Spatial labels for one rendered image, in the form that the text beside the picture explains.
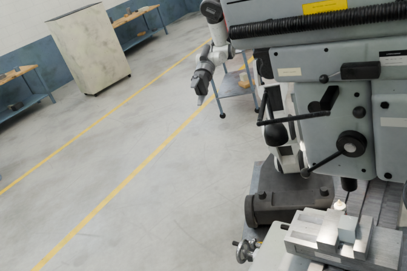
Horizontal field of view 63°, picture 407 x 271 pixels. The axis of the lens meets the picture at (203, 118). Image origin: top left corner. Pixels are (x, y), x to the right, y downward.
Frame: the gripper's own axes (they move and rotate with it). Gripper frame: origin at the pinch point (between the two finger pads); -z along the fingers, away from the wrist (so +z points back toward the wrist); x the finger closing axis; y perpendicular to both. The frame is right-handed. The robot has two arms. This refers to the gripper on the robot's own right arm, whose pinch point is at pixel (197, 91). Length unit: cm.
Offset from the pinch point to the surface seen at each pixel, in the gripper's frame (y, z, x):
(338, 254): 56, -57, -21
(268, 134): 36, -37, 15
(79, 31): -373, 366, -164
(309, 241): 47, -52, -23
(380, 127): 64, -45, 27
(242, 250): 15, -42, -67
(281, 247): 34, -42, -56
